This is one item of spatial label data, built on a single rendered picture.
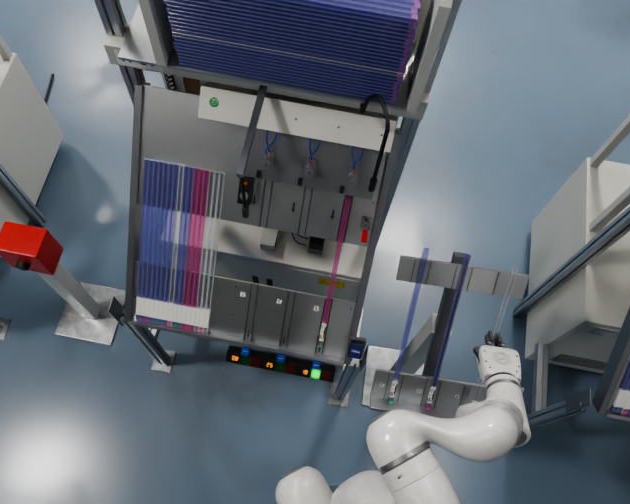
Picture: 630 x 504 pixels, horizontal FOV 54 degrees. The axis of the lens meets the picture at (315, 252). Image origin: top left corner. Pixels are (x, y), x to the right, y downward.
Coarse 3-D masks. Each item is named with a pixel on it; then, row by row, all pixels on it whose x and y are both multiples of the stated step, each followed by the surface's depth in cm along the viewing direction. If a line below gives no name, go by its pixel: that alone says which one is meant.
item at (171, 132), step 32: (160, 96) 161; (192, 96) 160; (160, 128) 165; (192, 128) 164; (224, 128) 163; (160, 160) 168; (192, 160) 167; (224, 160) 166; (384, 160) 162; (224, 192) 170; (256, 192) 169; (288, 192) 168; (320, 192) 167; (256, 224) 172; (288, 224) 171; (320, 224) 170; (352, 224) 169
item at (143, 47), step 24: (144, 0) 124; (432, 0) 127; (144, 24) 147; (168, 24) 138; (432, 24) 116; (144, 48) 144; (168, 48) 141; (432, 48) 121; (192, 72) 143; (408, 72) 145; (336, 96) 142; (264, 240) 206; (312, 240) 205; (120, 312) 195; (336, 384) 254
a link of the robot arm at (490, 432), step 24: (480, 408) 112; (504, 408) 112; (384, 432) 107; (408, 432) 106; (432, 432) 106; (456, 432) 106; (480, 432) 106; (504, 432) 106; (384, 456) 106; (408, 456) 105; (480, 456) 106
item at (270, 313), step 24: (216, 288) 181; (240, 288) 180; (264, 288) 180; (216, 312) 184; (240, 312) 184; (264, 312) 183; (288, 312) 182; (312, 312) 181; (336, 312) 180; (240, 336) 187; (264, 336) 186; (288, 336) 184; (312, 336) 184; (336, 336) 183
